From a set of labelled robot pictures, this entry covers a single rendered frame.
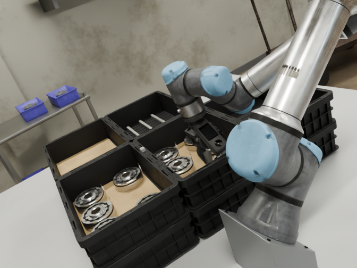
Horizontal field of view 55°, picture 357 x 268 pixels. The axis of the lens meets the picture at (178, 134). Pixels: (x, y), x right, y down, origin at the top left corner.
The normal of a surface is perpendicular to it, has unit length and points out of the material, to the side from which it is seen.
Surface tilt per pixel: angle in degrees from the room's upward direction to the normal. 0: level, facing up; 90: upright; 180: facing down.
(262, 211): 30
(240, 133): 51
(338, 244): 0
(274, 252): 90
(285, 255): 90
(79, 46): 90
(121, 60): 90
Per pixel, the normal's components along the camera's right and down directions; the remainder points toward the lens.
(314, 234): -0.30, -0.85
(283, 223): 0.29, -0.18
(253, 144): -0.71, -0.13
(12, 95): 0.52, 0.22
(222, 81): 0.72, 0.04
